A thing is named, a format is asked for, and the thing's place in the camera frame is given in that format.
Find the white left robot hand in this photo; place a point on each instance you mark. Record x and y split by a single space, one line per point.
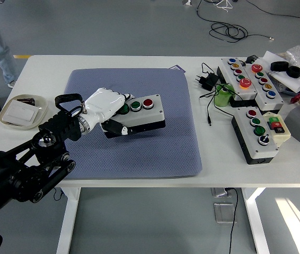
105 105

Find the three-button control box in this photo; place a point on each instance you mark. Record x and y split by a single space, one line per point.
152 116

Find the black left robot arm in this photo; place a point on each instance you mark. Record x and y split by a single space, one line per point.
60 127

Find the five-button box, stop button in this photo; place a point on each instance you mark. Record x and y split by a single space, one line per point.
269 101
249 92

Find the four-button box with selector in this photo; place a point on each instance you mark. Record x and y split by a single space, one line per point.
265 149

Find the grey-blue textured mat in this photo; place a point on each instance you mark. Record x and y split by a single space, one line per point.
144 153

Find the cream oval tray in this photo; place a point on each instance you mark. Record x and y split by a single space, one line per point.
42 105

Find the dark brown small object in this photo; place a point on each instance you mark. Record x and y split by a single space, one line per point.
29 101

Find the black power adapter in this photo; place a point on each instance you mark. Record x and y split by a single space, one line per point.
209 80

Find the white table leg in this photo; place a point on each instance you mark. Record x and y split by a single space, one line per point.
256 225
69 225

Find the small black box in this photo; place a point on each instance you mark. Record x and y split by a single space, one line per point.
252 58

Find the metal floor socket plate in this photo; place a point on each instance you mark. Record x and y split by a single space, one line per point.
222 213

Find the red knob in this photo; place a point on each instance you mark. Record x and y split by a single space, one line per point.
297 98

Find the white wall switch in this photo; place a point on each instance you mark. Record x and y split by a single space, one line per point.
20 112

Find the cream switch, green red buttons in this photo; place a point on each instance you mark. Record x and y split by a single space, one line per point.
282 136

